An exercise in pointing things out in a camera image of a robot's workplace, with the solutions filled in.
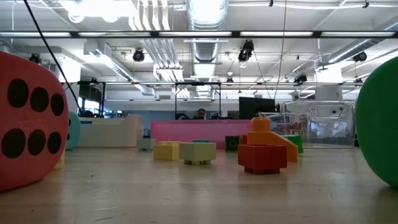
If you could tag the small red square block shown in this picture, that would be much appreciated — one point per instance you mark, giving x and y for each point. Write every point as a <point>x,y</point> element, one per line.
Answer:
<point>261,157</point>

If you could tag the small teal square block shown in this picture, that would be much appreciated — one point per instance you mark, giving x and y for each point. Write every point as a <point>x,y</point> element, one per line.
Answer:
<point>146,144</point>

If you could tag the large blue toy block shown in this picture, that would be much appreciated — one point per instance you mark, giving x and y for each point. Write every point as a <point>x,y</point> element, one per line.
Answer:
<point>86,122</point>

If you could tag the silver ceiling air duct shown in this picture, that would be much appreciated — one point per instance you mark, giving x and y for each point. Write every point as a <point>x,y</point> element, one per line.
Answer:
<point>205,18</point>

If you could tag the green foam die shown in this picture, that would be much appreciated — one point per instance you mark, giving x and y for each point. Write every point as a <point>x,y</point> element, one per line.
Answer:
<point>379,124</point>

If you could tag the teal foam die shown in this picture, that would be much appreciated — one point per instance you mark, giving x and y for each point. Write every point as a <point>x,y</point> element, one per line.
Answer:
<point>74,130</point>

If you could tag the small pale green block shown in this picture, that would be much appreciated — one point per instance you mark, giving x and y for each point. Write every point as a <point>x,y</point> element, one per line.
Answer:
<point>197,152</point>

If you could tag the long red toy block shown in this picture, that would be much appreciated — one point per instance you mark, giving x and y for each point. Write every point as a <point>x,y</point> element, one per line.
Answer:
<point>244,140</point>

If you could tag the black background rig frame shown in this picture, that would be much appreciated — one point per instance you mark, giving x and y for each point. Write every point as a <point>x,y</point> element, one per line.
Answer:
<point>197,83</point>

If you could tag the black background monitor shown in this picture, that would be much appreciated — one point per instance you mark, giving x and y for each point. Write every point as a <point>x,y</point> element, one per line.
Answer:
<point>256,107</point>

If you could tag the red foam die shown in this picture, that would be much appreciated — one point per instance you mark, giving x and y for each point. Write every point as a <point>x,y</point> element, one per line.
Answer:
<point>34,119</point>

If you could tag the blue four-stud block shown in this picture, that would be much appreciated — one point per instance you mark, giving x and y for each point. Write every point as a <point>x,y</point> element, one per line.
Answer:
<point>200,141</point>

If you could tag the black ceiling spotlight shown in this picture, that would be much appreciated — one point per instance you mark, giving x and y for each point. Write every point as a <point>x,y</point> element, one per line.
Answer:
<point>138,55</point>
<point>360,56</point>
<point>245,51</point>
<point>34,58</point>
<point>300,78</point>

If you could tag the overhead LED light bar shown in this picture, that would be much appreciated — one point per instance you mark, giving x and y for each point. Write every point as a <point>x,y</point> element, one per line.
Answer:
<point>199,33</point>

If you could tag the clear plastic bin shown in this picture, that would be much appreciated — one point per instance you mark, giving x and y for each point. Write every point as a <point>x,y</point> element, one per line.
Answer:
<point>326,124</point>

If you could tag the pale yellow square block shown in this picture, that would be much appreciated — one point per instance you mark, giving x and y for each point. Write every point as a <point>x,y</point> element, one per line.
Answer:
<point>166,152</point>

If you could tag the green block with round studs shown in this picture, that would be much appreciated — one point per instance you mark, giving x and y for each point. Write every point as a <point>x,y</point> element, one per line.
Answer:
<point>297,141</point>

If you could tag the small olive green block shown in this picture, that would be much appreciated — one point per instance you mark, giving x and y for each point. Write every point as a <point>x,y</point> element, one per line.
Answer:
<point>232,143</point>

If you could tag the orange block with round stud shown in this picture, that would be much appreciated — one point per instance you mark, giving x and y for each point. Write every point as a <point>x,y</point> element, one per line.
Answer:
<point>264,133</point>

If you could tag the white plastic bin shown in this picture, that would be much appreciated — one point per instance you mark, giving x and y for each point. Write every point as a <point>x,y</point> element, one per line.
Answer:
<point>109,133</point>

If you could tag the pink plastic bin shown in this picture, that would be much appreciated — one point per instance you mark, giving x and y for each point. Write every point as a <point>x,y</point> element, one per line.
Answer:
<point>192,130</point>

